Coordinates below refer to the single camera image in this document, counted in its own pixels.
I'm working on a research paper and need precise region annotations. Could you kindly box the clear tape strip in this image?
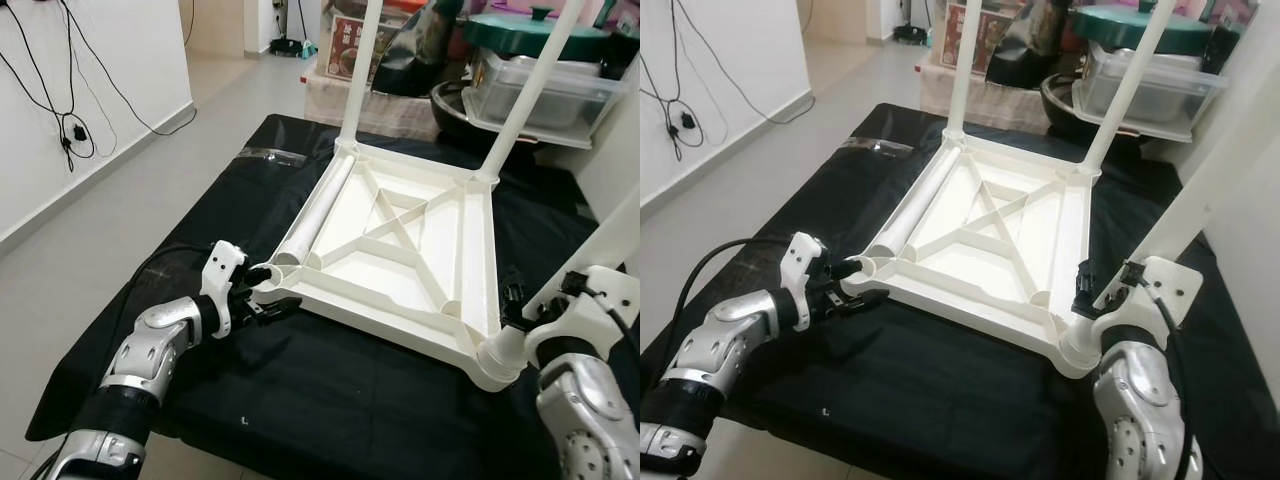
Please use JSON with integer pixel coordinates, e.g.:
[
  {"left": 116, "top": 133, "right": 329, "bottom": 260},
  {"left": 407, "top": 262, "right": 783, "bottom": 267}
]
[
  {"left": 845, "top": 137, "right": 916, "bottom": 157},
  {"left": 240, "top": 147, "right": 306, "bottom": 167}
]

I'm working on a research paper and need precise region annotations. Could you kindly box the black wall cable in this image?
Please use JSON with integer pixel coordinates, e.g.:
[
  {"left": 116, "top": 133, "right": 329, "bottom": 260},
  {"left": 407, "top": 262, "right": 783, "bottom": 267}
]
[
  {"left": 675, "top": 0, "right": 818, "bottom": 126},
  {"left": 60, "top": 0, "right": 198, "bottom": 138},
  {"left": 640, "top": 0, "right": 701, "bottom": 161},
  {"left": 0, "top": 0, "right": 96, "bottom": 173}
]

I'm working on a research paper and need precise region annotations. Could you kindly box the green pot lid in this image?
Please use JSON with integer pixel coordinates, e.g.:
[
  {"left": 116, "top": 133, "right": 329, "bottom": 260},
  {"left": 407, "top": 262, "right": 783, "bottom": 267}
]
[
  {"left": 462, "top": 8, "right": 611, "bottom": 59},
  {"left": 1075, "top": 2, "right": 1216, "bottom": 56}
]

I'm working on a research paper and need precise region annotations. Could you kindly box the white plastic table top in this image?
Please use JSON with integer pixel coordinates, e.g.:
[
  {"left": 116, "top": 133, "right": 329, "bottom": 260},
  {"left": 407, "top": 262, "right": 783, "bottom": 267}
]
[
  {"left": 842, "top": 128, "right": 1106, "bottom": 379},
  {"left": 245, "top": 138, "right": 531, "bottom": 393}
]

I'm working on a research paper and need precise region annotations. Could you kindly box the light wooden door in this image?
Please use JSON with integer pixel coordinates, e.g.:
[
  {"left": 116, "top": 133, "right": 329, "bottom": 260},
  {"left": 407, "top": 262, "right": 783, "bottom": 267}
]
[
  {"left": 800, "top": 0, "right": 871, "bottom": 43},
  {"left": 180, "top": 0, "right": 251, "bottom": 56}
]

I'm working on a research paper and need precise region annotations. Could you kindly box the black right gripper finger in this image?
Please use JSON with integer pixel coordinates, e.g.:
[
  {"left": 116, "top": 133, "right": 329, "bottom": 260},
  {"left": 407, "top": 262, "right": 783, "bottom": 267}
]
[
  {"left": 1072, "top": 258, "right": 1101, "bottom": 319},
  {"left": 500, "top": 268, "right": 529, "bottom": 326}
]

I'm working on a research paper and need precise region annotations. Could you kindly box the black wok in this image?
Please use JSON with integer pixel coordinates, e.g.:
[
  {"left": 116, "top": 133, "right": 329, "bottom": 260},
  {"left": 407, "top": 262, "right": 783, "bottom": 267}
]
[
  {"left": 430, "top": 82, "right": 521, "bottom": 146},
  {"left": 1040, "top": 75, "right": 1111, "bottom": 136}
]

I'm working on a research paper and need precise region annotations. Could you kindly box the clear plastic bin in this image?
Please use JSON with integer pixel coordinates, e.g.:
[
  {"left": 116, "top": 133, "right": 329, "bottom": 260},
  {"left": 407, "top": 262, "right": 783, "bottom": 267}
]
[
  {"left": 1075, "top": 45, "right": 1229, "bottom": 141},
  {"left": 465, "top": 50, "right": 626, "bottom": 151}
]

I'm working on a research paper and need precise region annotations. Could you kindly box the dark picture frame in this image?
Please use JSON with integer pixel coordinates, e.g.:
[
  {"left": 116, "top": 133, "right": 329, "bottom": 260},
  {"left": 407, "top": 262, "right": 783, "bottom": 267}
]
[
  {"left": 1205, "top": 0, "right": 1251, "bottom": 76},
  {"left": 600, "top": 0, "right": 641, "bottom": 71}
]

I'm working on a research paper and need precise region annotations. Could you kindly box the beige woven mat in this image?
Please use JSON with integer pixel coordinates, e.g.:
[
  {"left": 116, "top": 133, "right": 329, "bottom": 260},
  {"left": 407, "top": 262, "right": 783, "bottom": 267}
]
[
  {"left": 305, "top": 75, "right": 441, "bottom": 136},
  {"left": 920, "top": 65, "right": 1051, "bottom": 126}
]

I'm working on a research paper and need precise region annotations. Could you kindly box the black shiny bag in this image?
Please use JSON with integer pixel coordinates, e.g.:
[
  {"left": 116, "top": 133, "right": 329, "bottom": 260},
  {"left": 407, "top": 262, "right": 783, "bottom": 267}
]
[
  {"left": 375, "top": 0, "right": 471, "bottom": 99},
  {"left": 985, "top": 0, "right": 1076, "bottom": 89}
]

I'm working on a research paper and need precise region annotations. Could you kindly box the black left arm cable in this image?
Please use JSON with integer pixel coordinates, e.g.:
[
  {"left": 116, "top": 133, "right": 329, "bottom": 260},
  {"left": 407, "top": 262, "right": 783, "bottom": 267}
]
[
  {"left": 670, "top": 238, "right": 796, "bottom": 371},
  {"left": 100, "top": 243, "right": 216, "bottom": 381}
]

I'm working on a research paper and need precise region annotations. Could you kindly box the black table cloth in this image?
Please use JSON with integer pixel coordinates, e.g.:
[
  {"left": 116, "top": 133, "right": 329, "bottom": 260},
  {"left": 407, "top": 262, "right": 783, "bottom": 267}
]
[
  {"left": 640, "top": 102, "right": 1280, "bottom": 480},
  {"left": 25, "top": 112, "right": 641, "bottom": 480}
]

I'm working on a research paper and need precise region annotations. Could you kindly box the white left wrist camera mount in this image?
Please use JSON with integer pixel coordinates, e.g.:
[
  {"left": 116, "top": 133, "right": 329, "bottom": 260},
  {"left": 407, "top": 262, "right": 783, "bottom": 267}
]
[
  {"left": 205, "top": 242, "right": 251, "bottom": 339},
  {"left": 785, "top": 232, "right": 829, "bottom": 331}
]

